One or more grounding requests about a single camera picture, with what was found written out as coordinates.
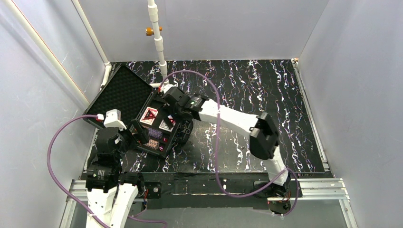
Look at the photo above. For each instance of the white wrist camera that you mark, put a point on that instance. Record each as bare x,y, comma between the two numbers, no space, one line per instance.
164,88
112,118

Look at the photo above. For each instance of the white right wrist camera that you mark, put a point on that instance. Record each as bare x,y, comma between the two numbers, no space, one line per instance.
164,88

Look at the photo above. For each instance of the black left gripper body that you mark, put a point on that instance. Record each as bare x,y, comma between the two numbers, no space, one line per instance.
131,133

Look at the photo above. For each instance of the red playing card deck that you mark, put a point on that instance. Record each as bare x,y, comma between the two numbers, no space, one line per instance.
147,123

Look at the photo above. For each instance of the white PVC pipe stand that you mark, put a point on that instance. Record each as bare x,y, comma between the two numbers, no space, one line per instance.
158,39

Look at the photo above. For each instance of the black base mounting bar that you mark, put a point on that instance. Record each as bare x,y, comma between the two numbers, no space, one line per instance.
200,190

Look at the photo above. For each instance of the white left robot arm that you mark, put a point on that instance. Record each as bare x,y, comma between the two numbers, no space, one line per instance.
111,191

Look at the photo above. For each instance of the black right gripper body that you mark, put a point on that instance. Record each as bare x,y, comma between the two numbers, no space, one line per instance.
176,111

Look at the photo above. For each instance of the red triangular button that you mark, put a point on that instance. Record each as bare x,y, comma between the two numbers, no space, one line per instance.
171,119
149,115

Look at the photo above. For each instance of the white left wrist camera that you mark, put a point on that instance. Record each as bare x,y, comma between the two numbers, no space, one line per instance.
112,118

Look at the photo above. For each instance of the orange blue chip row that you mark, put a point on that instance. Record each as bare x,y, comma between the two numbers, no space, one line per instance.
153,144

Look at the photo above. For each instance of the white corner pipe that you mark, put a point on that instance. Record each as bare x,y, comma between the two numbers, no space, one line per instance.
107,64

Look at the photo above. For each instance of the black poker set case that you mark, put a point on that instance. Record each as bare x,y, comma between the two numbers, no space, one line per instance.
131,95

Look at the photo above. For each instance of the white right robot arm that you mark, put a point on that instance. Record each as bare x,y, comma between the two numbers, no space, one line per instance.
260,130

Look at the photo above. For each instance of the orange valve knob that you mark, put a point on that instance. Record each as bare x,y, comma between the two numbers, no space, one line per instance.
149,31

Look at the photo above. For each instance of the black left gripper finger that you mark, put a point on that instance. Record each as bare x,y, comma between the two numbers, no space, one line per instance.
141,134
135,126

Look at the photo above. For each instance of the blue playing card deck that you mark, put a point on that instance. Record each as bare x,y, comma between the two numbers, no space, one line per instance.
163,125

